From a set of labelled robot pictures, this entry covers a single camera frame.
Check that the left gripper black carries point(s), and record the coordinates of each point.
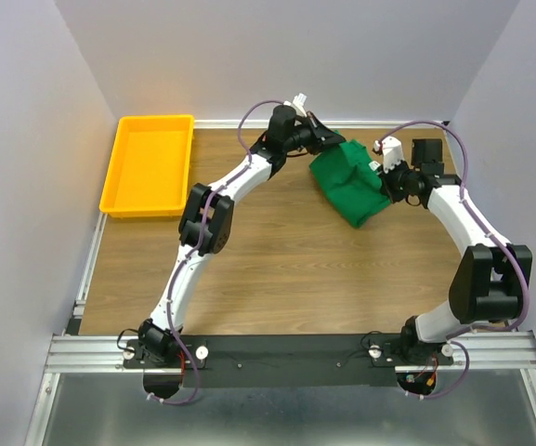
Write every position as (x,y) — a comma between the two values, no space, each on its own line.
(320,136)

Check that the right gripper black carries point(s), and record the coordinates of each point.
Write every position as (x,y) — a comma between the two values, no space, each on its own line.
(385,179)

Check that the green t shirt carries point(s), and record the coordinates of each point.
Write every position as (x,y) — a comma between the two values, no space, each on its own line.
(345,177)

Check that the yellow plastic tray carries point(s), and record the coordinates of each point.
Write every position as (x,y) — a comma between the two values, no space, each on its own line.
(149,168)

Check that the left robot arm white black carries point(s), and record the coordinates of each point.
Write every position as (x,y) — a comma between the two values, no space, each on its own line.
(205,225)

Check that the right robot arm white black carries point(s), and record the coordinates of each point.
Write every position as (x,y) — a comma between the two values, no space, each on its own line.
(421,336)

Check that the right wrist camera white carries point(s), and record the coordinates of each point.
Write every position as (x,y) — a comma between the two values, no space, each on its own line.
(390,148)

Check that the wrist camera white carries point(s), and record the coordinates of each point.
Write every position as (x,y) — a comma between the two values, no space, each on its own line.
(390,148)
(298,103)

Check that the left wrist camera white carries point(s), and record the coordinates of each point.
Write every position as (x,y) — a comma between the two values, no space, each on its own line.
(298,103)

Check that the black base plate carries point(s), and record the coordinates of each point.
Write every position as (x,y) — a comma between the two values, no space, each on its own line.
(374,359)

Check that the aluminium front rail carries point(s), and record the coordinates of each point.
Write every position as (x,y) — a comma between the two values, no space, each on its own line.
(485,350)

